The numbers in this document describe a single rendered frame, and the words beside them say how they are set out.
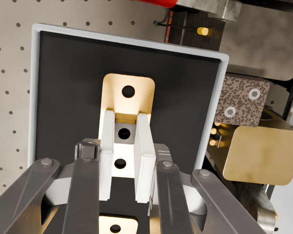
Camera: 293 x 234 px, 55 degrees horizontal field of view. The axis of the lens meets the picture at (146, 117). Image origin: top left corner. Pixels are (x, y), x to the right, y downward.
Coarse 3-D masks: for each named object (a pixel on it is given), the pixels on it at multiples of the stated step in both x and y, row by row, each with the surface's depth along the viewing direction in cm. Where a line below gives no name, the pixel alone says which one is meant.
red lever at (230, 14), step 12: (144, 0) 21; (156, 0) 21; (168, 0) 22; (180, 0) 23; (192, 0) 24; (204, 0) 25; (216, 0) 26; (228, 0) 26; (216, 12) 26; (228, 12) 26
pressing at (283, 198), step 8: (288, 104) 41; (288, 112) 41; (288, 120) 41; (264, 184) 44; (288, 184) 45; (272, 192) 44; (280, 192) 45; (288, 192) 45; (272, 200) 45; (280, 200) 46; (288, 200) 46; (280, 208) 46; (288, 208) 46; (280, 216) 47; (288, 216) 47; (280, 224) 47; (288, 224) 47; (280, 232) 48; (288, 232) 48
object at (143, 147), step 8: (144, 120) 20; (136, 128) 21; (144, 128) 18; (136, 136) 20; (144, 136) 17; (136, 144) 19; (144, 144) 16; (152, 144) 16; (136, 152) 18; (144, 152) 15; (152, 152) 15; (136, 160) 18; (144, 160) 15; (152, 160) 15; (136, 168) 17; (144, 168) 15; (152, 168) 15; (136, 176) 17; (144, 176) 15; (136, 184) 16; (144, 184) 15; (136, 192) 16; (144, 192) 15; (136, 200) 16; (144, 200) 16
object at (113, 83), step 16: (112, 80) 20; (128, 80) 21; (144, 80) 21; (112, 96) 21; (144, 96) 21; (128, 112) 21; (144, 112) 21; (128, 128) 21; (128, 144) 21; (128, 160) 23; (128, 176) 23
